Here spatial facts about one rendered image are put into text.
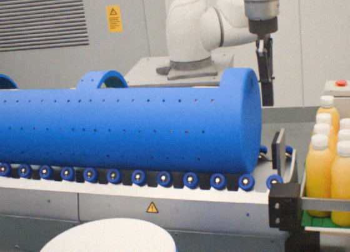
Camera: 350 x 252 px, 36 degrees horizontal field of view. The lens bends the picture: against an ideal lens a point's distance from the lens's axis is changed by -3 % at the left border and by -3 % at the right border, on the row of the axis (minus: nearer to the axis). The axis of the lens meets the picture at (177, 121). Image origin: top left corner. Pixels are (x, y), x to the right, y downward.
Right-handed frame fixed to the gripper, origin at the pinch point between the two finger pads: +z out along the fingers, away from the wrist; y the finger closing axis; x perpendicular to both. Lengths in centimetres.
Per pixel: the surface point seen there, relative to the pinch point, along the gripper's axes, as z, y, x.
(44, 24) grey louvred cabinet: 1, 128, 145
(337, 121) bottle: 12.7, 12.5, -17.5
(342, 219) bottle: 24.4, -21.5, -20.4
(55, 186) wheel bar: 24, -13, 61
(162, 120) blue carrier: 2.1, -15.2, 24.3
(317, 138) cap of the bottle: 6.2, -15.3, -14.3
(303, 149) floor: 116, 224, 16
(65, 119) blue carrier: 2, -15, 53
